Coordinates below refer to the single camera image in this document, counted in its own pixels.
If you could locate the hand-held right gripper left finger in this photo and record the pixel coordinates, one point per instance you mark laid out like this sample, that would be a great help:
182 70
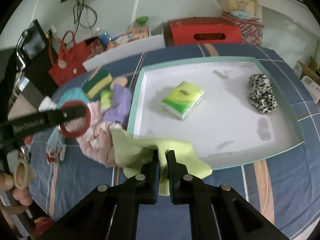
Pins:
150 180

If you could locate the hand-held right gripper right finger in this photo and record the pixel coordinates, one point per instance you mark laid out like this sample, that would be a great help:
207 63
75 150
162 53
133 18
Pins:
176 180

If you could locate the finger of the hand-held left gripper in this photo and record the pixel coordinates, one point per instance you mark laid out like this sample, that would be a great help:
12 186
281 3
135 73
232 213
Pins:
72 115

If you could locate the red tape roll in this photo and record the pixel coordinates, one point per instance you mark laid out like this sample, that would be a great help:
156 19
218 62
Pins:
75 133

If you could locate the light green cloth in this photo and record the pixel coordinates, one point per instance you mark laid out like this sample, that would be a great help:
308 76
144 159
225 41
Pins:
135 152

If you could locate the pink fluffy cloth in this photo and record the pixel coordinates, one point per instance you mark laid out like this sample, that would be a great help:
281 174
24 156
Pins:
97 135

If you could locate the purple card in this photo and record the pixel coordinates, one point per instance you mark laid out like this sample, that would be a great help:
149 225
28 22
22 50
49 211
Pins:
118 105

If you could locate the white tray with mint rim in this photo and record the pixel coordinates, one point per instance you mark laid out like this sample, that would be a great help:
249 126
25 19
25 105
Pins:
225 130

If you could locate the green tissue packet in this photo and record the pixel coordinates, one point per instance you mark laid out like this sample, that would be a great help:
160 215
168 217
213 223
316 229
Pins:
183 98

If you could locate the leopard print scrunchie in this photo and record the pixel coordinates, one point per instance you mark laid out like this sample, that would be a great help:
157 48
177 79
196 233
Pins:
262 97

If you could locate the person's left hand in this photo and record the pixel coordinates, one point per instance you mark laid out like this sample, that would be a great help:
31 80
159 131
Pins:
21 197

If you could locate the green and yellow sponge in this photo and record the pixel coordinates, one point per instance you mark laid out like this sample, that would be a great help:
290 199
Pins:
96 83

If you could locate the black cabinet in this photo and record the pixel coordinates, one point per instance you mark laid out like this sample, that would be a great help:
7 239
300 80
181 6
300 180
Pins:
32 85

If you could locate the red handbag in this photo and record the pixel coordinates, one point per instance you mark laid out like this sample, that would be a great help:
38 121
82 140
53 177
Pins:
67 65

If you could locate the beige round puff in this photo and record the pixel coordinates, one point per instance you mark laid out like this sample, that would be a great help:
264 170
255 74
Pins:
120 81

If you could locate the white board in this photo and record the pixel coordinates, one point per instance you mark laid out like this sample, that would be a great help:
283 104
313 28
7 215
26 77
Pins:
125 52

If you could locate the blue water bottle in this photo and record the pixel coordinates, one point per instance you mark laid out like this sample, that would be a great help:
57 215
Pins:
103 38

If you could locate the colourful toy box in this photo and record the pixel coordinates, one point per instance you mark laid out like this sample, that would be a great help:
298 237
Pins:
135 35

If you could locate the green toy knob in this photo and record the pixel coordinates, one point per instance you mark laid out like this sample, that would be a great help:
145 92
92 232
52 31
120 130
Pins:
142 20

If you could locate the red cardboard box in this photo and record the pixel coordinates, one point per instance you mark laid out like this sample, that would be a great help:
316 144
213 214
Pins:
190 30

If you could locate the red patterned box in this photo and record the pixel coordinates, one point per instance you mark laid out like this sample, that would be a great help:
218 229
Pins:
252 32

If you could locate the tan basket bag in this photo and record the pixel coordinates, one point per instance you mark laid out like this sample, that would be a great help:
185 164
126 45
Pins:
238 2

